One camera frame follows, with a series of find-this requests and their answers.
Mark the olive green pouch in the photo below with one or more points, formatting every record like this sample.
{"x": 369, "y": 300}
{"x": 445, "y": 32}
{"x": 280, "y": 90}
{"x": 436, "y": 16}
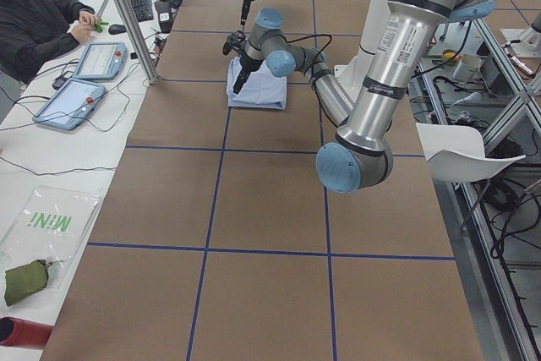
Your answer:
{"x": 26, "y": 280}

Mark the clear plastic bag green print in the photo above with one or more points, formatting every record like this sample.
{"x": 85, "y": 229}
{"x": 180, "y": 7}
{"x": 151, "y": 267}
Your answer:
{"x": 51, "y": 227}

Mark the lower blue teach pendant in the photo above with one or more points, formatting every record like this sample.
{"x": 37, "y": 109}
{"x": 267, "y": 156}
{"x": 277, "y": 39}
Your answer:
{"x": 70, "y": 105}

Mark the white central pedestal column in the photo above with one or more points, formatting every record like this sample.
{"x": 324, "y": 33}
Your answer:
{"x": 351, "y": 76}

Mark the green toy object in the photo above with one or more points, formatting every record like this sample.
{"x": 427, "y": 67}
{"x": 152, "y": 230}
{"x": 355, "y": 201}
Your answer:
{"x": 99, "y": 27}

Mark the person in black sweater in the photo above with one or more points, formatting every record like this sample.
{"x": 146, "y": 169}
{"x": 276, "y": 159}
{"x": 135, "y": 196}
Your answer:
{"x": 34, "y": 32}

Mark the upper blue teach pendant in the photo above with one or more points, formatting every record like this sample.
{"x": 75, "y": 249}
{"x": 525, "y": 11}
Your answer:
{"x": 101, "y": 61}

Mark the blue teach pendant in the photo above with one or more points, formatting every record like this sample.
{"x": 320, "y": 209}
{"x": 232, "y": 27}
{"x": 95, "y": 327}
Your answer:
{"x": 101, "y": 61}
{"x": 70, "y": 105}

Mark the light blue striped shirt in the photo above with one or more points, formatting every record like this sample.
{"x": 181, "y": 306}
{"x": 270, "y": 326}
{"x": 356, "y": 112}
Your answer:
{"x": 262, "y": 89}

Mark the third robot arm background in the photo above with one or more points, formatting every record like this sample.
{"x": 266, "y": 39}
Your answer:
{"x": 524, "y": 42}

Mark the white chair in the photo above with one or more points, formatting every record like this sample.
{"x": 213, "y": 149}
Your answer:
{"x": 456, "y": 154}

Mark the black computer mouse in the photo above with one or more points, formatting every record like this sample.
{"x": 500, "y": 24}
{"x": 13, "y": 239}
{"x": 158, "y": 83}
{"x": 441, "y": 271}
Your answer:
{"x": 116, "y": 29}

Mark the aluminium frame post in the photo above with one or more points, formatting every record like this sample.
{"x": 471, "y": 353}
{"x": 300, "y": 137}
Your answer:
{"x": 137, "y": 40}

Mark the black keyboard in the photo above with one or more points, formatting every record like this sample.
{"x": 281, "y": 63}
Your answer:
{"x": 142, "y": 9}

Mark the red cylinder bottle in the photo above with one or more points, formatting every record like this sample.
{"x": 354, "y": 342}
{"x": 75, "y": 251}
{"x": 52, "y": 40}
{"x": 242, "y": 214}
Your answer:
{"x": 25, "y": 334}

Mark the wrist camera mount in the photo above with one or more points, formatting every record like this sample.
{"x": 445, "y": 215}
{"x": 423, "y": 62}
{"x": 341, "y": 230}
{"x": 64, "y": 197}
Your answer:
{"x": 235, "y": 41}

